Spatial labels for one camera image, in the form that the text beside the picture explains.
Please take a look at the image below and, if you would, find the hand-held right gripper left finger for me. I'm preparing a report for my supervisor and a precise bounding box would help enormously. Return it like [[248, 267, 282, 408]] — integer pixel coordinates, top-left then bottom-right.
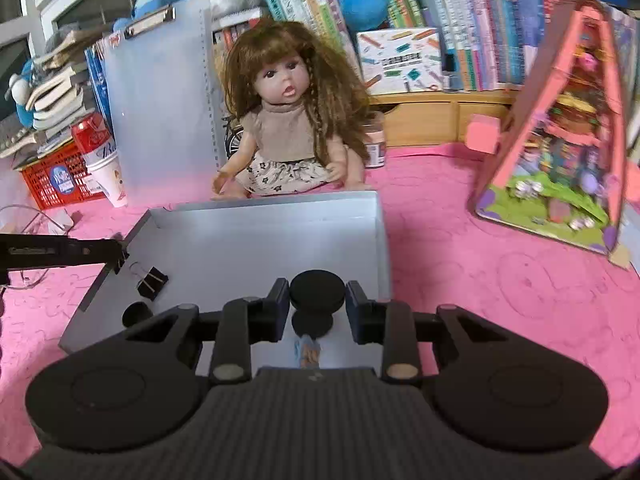
[[125, 277, 291, 386]]

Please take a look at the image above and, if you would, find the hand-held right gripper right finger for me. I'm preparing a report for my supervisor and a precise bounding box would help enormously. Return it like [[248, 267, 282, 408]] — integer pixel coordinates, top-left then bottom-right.
[[346, 280, 506, 386]]

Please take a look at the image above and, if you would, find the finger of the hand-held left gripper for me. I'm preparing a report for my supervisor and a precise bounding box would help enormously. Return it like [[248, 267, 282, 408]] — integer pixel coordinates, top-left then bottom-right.
[[70, 237, 128, 275]]

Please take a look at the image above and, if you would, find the black round disc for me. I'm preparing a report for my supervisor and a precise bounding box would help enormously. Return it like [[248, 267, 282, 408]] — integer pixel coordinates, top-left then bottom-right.
[[290, 270, 347, 313], [291, 310, 335, 337]]

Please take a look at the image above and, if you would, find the oval blue bear hair clip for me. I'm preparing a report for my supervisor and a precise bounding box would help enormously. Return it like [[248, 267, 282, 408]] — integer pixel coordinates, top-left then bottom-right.
[[294, 336, 322, 368]]

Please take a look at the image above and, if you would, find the black binder clip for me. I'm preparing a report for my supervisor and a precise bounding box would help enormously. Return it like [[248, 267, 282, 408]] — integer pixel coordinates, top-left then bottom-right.
[[129, 262, 170, 302]]

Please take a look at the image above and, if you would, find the small black cap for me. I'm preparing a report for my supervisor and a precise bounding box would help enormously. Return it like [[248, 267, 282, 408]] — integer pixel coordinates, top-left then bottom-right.
[[121, 302, 155, 328]]

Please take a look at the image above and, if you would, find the grey cardboard box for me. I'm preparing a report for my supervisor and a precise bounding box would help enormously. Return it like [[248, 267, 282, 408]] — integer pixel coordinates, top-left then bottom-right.
[[59, 190, 392, 371]]

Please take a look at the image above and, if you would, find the white charger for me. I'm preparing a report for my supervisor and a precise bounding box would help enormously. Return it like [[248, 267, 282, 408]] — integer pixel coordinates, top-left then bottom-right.
[[47, 208, 76, 233]]

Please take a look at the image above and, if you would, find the white paper cup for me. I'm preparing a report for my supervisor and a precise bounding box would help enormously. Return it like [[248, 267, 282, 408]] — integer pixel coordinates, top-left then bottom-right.
[[82, 152, 128, 208]]

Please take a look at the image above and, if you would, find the red plastic basket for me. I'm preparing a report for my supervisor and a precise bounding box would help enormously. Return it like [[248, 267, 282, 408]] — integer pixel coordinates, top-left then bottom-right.
[[20, 142, 108, 211]]

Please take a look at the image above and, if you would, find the red soda can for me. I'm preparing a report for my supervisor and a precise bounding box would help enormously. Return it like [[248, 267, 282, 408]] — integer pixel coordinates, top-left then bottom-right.
[[71, 112, 113, 166]]

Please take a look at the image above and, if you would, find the translucent clipboard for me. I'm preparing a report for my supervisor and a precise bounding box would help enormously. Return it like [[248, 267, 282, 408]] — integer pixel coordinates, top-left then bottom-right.
[[102, 0, 221, 208]]

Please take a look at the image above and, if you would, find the pile of loose books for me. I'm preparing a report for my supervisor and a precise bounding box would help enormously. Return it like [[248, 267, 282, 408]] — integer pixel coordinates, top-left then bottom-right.
[[0, 27, 108, 168]]

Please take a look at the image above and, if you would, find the blue and white plush toy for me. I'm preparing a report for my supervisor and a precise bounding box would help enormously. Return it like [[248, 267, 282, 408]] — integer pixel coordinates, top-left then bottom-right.
[[5, 57, 41, 128]]

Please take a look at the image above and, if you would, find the small jar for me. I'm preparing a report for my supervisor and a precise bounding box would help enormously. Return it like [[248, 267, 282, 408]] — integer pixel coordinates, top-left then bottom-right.
[[362, 110, 388, 170]]

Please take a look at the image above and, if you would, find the black miniature bicycle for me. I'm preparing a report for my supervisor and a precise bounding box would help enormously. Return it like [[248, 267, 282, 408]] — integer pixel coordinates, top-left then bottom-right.
[[223, 115, 248, 161]]

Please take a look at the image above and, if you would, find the long-haired baby doll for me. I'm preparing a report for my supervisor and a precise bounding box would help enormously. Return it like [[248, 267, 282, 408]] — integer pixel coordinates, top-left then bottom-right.
[[212, 20, 373, 198]]

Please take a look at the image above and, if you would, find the wooden drawer organiser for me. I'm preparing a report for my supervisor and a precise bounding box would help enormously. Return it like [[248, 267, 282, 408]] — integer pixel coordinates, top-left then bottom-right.
[[370, 89, 521, 148]]

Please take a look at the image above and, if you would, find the pink sticky note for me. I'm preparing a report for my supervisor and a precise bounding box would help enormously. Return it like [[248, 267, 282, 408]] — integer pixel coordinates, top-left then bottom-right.
[[467, 114, 502, 155]]

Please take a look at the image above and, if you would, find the white pencil-print box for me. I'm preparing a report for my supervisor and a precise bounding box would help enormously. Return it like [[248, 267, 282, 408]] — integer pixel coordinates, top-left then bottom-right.
[[356, 27, 445, 96]]

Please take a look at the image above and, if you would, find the triangular pink dollhouse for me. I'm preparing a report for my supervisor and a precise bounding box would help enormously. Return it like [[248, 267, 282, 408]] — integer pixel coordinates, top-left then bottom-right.
[[470, 0, 633, 271]]

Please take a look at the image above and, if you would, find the blue plush ball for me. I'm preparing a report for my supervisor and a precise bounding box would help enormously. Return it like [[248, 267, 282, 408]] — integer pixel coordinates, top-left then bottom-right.
[[342, 0, 391, 31]]

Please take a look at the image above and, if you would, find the row of shelved books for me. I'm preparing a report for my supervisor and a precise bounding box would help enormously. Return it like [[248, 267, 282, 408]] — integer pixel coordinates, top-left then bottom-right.
[[212, 0, 640, 93]]

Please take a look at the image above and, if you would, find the white cable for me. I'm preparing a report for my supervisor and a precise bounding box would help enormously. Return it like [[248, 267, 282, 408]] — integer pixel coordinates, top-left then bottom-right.
[[0, 204, 71, 291]]

